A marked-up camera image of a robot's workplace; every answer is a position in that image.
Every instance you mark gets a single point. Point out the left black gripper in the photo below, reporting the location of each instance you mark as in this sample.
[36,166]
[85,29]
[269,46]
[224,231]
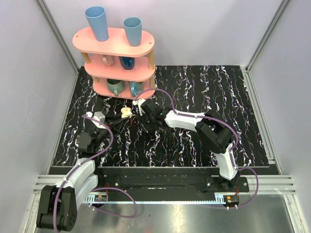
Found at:
[112,122]

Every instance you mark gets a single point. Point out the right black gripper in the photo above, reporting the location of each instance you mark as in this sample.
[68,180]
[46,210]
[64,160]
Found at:
[146,127]

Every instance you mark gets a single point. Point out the beige earbud charging case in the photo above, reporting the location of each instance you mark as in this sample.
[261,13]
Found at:
[126,112]

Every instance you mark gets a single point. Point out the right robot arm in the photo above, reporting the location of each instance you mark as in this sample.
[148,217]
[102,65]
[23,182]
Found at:
[216,133]

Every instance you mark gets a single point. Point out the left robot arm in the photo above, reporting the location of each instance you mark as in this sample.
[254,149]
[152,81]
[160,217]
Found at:
[59,203]

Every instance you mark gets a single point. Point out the green ceramic mug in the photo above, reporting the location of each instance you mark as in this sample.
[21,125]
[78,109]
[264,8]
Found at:
[115,86]

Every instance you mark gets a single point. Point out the blue butterfly mug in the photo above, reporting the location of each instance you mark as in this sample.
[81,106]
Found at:
[136,88]

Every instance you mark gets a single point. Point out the pink three-tier wooden shelf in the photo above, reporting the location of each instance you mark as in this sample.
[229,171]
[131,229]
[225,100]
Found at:
[117,45]

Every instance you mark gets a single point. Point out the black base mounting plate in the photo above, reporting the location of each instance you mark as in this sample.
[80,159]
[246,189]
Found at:
[169,183]

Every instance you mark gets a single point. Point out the dark blue mug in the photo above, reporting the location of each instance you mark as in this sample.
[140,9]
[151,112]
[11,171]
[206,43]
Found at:
[127,63]

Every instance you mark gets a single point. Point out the pink mug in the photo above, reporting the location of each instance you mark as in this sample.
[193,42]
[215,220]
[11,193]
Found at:
[108,60]

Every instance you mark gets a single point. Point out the left controller board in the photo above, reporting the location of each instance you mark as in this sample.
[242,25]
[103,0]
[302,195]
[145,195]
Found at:
[100,198]

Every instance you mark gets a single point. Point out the controller board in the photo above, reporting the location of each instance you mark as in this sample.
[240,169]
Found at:
[232,199]
[100,198]

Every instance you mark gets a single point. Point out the short light blue cup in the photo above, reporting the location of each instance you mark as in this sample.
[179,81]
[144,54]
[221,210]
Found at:
[133,30]

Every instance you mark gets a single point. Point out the tall light blue cup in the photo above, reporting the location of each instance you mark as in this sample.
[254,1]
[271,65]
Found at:
[96,18]

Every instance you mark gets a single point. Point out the right controller board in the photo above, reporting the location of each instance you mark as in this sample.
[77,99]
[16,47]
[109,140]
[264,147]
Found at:
[232,199]

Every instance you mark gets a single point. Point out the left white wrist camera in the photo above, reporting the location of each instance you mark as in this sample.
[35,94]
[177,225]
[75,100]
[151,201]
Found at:
[99,116]

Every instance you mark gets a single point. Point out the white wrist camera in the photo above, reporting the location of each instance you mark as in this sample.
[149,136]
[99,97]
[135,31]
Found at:
[99,116]
[138,102]

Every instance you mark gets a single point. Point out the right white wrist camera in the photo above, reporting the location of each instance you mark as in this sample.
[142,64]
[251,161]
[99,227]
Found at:
[138,102]

